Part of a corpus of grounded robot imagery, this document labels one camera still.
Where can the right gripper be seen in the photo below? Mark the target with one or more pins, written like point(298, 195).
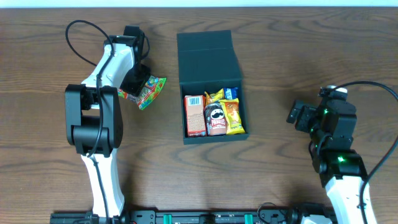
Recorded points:
point(308, 113)

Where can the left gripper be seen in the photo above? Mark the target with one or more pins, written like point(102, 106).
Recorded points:
point(135, 83)

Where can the green Haribo worms bag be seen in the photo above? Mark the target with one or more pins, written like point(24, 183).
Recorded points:
point(150, 91)

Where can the orange yellow snack packet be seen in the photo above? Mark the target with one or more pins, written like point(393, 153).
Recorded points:
point(233, 119)

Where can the red Hello Panda box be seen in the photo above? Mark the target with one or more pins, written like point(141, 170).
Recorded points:
point(194, 108)

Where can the yellow snack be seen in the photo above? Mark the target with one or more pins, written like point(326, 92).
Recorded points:
point(214, 97)

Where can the blue Oreo packet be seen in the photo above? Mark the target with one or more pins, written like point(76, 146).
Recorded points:
point(231, 93)

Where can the dark green gift box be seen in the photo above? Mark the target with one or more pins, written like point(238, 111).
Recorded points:
point(207, 62)

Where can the Pringles can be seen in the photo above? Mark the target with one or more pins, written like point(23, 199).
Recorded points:
point(215, 120)

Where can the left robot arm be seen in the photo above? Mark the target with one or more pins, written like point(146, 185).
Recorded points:
point(93, 117)

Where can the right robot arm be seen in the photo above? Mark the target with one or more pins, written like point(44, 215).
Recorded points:
point(341, 169)

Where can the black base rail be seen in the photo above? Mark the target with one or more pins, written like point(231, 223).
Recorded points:
point(218, 217)

